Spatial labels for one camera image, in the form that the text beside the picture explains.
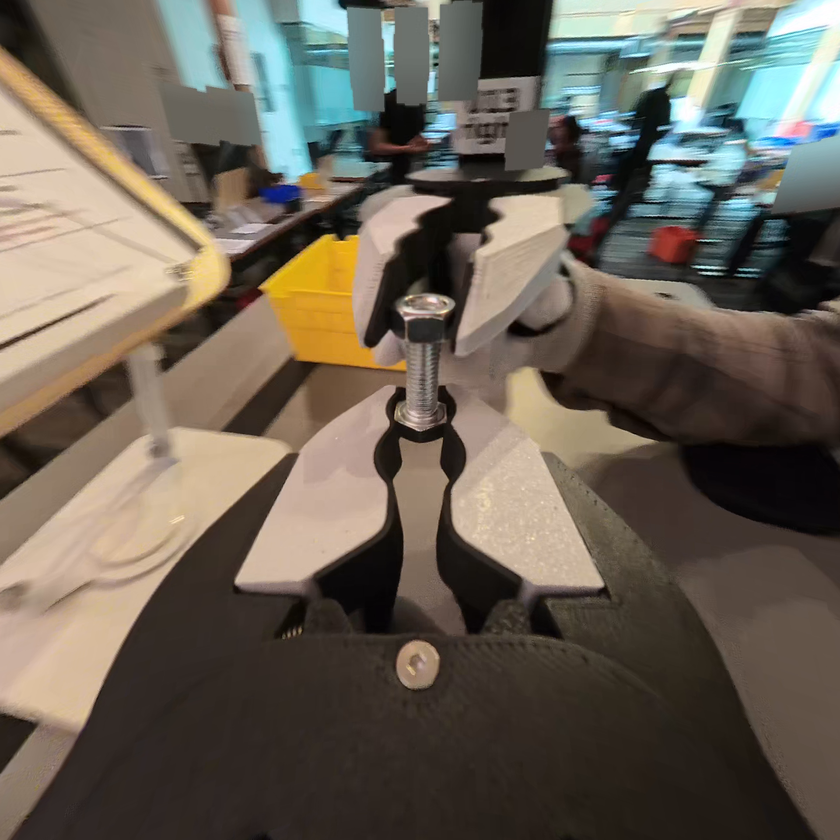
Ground background office desk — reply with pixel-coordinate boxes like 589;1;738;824
210;178;382;257

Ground printed instruction sheet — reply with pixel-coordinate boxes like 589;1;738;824
0;86;198;342

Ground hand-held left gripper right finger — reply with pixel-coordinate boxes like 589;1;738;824
436;384;606;631

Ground person's right hand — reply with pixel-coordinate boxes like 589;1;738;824
452;255;599;389

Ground silver hex bolt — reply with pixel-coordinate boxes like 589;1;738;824
393;293;459;418

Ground silver hex nut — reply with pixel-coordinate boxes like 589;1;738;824
393;401;454;434

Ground wooden document stand white base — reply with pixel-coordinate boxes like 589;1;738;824
0;46;292;736

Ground yellow plastic bin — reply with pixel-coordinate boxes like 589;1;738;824
260;234;395;371

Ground red bin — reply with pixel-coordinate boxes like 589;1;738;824
650;226;699;263

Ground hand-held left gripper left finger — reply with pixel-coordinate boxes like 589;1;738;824
234;384;405;634

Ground person's right forearm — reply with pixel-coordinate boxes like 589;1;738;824
541;269;840;447

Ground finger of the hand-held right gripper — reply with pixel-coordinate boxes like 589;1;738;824
355;193;446;367
452;203;567;359

